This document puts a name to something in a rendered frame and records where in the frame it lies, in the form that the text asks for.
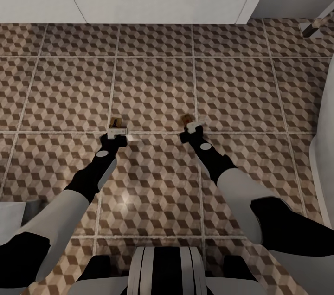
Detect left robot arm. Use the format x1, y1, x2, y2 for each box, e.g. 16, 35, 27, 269
0, 128, 129, 295

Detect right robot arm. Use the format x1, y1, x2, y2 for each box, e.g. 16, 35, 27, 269
179, 118, 334, 295

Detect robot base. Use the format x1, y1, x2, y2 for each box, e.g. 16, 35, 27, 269
67, 256, 268, 295

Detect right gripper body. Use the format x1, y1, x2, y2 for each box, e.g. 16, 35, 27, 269
179, 127, 203, 146

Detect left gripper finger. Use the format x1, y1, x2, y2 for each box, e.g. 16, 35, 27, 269
99, 133, 108, 147

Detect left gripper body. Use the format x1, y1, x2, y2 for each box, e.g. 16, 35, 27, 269
101, 135, 127, 150

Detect mousetrap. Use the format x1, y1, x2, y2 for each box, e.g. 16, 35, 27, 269
180, 113, 192, 128
109, 117, 121, 129

